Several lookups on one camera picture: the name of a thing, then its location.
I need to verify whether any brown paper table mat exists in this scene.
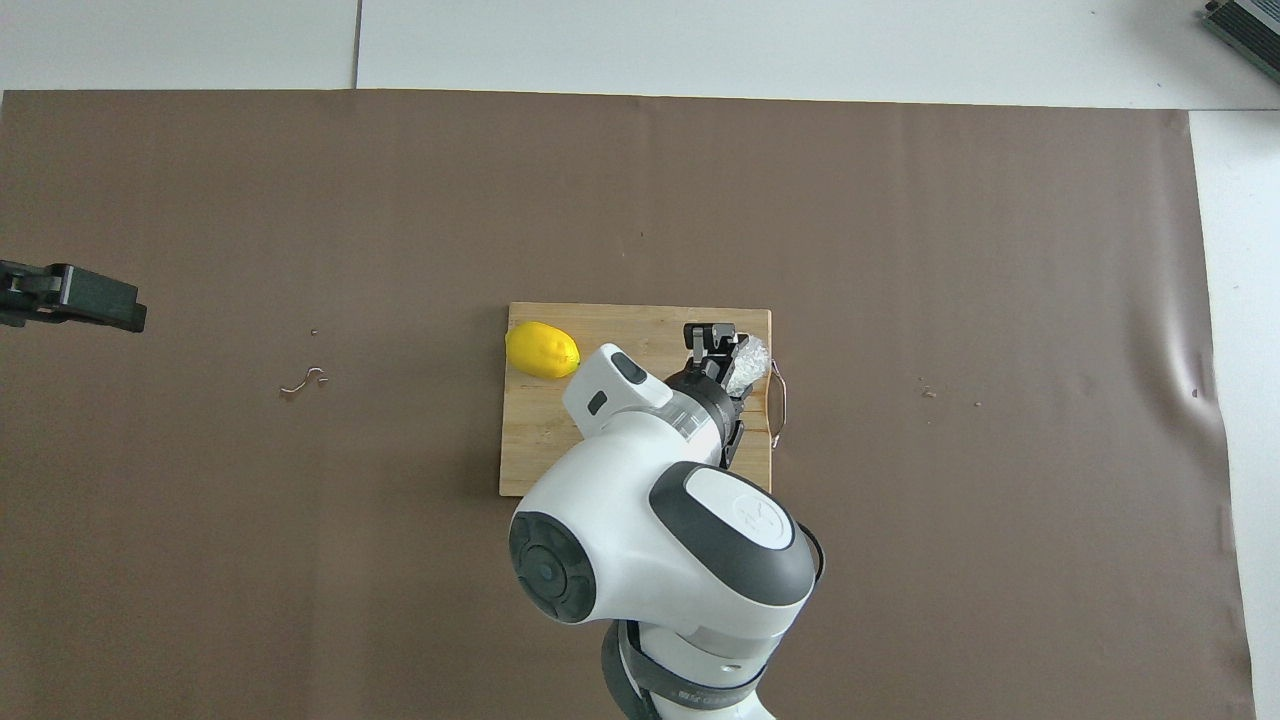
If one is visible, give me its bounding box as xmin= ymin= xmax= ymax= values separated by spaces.
xmin=0 ymin=88 xmax=1256 ymax=720

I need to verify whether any grey ribbed metal device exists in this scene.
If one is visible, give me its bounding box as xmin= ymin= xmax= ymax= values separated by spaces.
xmin=1203 ymin=0 xmax=1280 ymax=83

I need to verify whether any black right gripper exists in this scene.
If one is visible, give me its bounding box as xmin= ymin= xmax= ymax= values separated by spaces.
xmin=668 ymin=322 xmax=746 ymax=471

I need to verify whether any clear plastic cup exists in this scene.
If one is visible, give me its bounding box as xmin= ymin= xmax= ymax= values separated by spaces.
xmin=722 ymin=336 xmax=772 ymax=397

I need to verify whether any wooden cutting board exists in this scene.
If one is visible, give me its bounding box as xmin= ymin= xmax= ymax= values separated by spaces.
xmin=499 ymin=303 xmax=788 ymax=498

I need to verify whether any yellow lemon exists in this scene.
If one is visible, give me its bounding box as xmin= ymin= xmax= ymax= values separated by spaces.
xmin=505 ymin=321 xmax=582 ymax=380

